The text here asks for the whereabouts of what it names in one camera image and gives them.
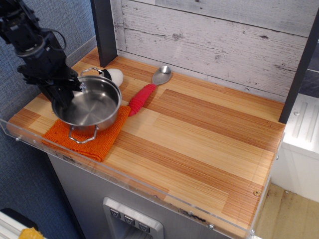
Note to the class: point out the white side cabinet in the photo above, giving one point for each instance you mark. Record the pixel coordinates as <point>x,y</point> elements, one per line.
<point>296,167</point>

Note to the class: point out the dark grey left post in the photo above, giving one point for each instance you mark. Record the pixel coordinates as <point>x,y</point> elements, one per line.
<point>104,29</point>

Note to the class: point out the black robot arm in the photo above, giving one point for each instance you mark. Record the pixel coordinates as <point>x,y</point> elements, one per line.
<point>19,26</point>

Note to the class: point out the clear acrylic table guard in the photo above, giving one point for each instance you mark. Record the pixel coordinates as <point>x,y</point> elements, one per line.
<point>196,159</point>

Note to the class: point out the orange knitted cloth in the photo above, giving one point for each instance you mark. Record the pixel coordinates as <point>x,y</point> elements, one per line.
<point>96,149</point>

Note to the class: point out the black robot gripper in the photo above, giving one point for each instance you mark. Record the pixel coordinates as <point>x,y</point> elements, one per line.
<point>45,66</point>

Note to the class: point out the stainless steel pan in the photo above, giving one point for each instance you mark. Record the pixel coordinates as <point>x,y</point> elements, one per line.
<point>93,109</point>

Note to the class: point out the red handled metal spoon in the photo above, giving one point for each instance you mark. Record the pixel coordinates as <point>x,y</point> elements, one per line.
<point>161,76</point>

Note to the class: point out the white egg with black band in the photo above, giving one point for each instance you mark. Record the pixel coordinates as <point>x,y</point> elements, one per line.
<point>115,75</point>

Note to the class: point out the silver dispenser button panel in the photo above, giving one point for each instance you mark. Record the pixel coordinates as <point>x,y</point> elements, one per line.
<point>127,223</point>

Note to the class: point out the dark grey right post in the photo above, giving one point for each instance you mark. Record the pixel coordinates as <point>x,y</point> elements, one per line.
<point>301,70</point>

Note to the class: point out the dark grey post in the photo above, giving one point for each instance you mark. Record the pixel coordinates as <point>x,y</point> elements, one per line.
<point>104,29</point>
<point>301,70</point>

